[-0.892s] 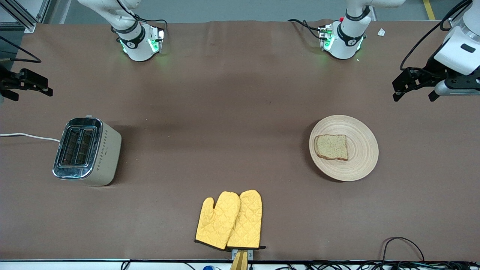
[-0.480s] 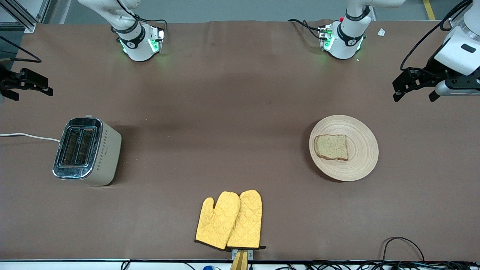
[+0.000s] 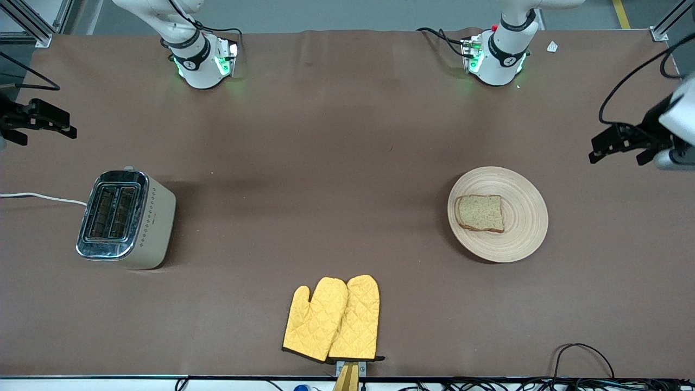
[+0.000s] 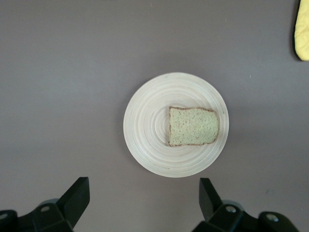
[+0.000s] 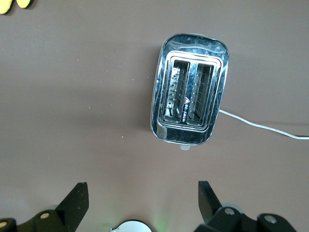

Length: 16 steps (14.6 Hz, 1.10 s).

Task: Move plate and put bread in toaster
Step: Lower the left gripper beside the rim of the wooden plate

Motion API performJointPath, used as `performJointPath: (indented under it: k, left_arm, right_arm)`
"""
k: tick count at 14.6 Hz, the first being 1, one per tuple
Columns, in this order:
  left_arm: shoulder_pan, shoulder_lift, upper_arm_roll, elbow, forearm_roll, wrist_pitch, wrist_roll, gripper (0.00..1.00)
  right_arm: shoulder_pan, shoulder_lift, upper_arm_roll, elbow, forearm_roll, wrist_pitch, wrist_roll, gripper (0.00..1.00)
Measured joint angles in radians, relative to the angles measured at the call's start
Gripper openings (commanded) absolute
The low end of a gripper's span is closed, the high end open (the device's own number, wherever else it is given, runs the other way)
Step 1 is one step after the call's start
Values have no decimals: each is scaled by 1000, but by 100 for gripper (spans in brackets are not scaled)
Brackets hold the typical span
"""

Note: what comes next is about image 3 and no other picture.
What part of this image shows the round wooden plate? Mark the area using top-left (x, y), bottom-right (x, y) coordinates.
top-left (447, 166), bottom-right (549, 264)

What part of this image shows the brown bread slice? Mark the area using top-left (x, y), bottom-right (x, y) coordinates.
top-left (455, 194), bottom-right (506, 234)

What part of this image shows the beige chrome two-slot toaster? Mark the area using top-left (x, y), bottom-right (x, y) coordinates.
top-left (76, 166), bottom-right (177, 270)

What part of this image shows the brown table cover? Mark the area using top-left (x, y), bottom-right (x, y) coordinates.
top-left (0, 28), bottom-right (695, 378)

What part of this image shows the yellow quilted oven mitt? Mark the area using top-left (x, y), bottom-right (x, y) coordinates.
top-left (328, 274), bottom-right (386, 363)

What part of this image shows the yellow quilted mitt with thumb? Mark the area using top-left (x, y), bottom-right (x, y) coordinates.
top-left (282, 277), bottom-right (349, 363)

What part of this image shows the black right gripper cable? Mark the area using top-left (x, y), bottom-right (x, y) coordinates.
top-left (0, 52), bottom-right (60, 91)

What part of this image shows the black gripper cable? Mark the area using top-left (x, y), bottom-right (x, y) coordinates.
top-left (0, 52), bottom-right (60, 91)
top-left (599, 34), bottom-right (695, 128)

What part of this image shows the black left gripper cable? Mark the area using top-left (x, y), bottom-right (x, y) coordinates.
top-left (599, 34), bottom-right (695, 128)

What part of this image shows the white toaster power cord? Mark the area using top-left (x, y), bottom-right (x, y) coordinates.
top-left (0, 192), bottom-right (89, 207)

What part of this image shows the aluminium frame post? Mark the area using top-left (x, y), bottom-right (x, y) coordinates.
top-left (0, 0), bottom-right (74, 48)
top-left (650, 0), bottom-right (695, 42)

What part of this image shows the black right arm base cable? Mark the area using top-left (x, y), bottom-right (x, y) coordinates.
top-left (190, 22), bottom-right (243, 55)

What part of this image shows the black arm base cable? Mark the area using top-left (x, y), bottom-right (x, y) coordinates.
top-left (416, 27), bottom-right (469, 58)
top-left (190, 22), bottom-right (243, 55)

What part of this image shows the looped black cable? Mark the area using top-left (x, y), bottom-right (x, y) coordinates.
top-left (553, 343), bottom-right (616, 381)

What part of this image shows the black left arm base cable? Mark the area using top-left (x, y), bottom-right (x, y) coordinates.
top-left (416, 27), bottom-right (469, 58)

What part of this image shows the wooden clamp with metal bracket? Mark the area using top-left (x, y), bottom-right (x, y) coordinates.
top-left (333, 360), bottom-right (367, 391)

